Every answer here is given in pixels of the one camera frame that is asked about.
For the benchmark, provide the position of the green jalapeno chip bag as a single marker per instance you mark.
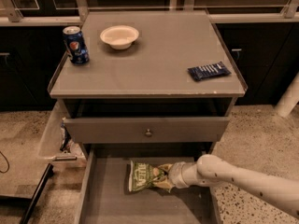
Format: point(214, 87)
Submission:
point(144, 176)

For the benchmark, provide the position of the metal railing frame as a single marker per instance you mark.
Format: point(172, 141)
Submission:
point(53, 12)

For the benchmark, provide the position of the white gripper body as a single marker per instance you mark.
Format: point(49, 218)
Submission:
point(176, 174)

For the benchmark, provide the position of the grey drawer cabinet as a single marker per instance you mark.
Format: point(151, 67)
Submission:
point(150, 79)

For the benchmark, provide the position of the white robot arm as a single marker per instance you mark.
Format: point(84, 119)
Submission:
point(210, 170)

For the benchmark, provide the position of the black metal floor bar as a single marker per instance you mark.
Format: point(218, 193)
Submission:
point(38, 191)

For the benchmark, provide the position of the round metal drawer knob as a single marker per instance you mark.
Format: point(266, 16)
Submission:
point(148, 133)

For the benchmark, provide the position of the snack wrappers in bin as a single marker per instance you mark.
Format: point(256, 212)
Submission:
point(68, 145)

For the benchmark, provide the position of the blue pepsi can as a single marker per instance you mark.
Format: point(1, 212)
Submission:
point(75, 45)

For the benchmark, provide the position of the dark blue snack bar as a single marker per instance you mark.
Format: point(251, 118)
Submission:
point(208, 71)

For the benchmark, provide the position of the grey top drawer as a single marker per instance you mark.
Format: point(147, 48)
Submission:
point(132, 130)

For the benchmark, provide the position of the clear plastic bin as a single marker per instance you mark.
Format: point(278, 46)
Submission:
point(50, 142)

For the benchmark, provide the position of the grey open middle drawer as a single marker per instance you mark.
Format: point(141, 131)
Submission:
point(105, 198)

